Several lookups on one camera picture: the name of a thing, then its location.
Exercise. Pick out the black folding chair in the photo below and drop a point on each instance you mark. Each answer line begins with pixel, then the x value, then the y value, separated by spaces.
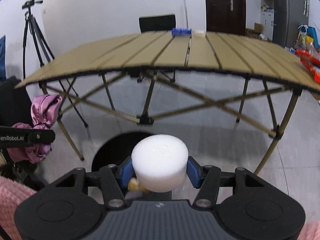
pixel 157 23

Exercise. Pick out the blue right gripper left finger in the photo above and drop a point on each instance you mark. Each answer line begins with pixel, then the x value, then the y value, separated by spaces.
pixel 126 172

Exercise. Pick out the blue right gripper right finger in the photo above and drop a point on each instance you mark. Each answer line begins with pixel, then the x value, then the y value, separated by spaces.
pixel 194 172

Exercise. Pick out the black camera tripod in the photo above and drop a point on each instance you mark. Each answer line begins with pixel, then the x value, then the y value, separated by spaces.
pixel 31 26

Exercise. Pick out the black suitcase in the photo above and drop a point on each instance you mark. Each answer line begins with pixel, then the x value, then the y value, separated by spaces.
pixel 15 104

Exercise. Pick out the white pole by wall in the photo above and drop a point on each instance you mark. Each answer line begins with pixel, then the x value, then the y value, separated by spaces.
pixel 186 13

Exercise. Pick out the pink satin scrunchie bonnet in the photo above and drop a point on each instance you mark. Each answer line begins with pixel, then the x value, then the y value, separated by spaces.
pixel 44 113

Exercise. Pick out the blue tissue pack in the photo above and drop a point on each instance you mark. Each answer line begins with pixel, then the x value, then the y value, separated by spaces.
pixel 181 32

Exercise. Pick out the dark brown door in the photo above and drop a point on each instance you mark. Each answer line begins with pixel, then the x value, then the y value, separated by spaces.
pixel 226 16

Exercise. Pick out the orange white plush toy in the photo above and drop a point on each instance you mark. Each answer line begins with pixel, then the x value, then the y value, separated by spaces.
pixel 135 185

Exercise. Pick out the blue gift bag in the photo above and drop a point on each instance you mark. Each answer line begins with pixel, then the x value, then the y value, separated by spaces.
pixel 307 34

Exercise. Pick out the red snack bag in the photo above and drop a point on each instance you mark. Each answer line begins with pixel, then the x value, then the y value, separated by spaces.
pixel 310 62

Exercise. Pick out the white kitchen cabinet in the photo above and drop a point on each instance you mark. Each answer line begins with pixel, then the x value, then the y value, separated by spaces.
pixel 267 17

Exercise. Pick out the tan folding table frame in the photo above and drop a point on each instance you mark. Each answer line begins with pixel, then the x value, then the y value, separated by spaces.
pixel 211 135

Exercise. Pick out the black round trash bin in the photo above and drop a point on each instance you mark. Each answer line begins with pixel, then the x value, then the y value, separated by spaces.
pixel 115 151

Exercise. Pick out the white round foam sponge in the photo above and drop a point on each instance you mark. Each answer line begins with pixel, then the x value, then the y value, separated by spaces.
pixel 160 162

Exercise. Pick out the grey refrigerator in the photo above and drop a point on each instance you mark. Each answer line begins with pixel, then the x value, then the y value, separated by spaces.
pixel 288 16

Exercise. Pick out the white tape roll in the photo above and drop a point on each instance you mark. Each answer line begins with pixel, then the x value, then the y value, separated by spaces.
pixel 199 33

